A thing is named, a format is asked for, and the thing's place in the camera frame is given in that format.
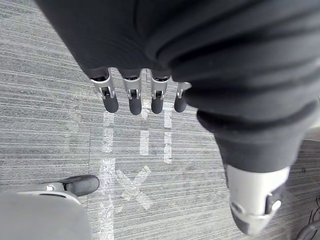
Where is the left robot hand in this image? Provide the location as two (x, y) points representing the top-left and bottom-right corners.
(33, 0), (320, 236)

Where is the short white tape strip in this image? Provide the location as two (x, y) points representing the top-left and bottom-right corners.
(139, 129), (150, 156)
(163, 101), (174, 164)
(101, 110), (115, 154)

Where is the white tape cross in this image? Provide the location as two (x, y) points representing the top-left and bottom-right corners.
(113, 165), (154, 210)

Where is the long white tape strip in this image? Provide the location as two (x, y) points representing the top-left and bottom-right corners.
(98, 157), (116, 240)

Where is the dark robot foot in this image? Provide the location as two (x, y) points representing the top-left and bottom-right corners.
(59, 174), (101, 197)

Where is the black cable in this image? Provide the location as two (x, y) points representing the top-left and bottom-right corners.
(289, 199), (320, 240)

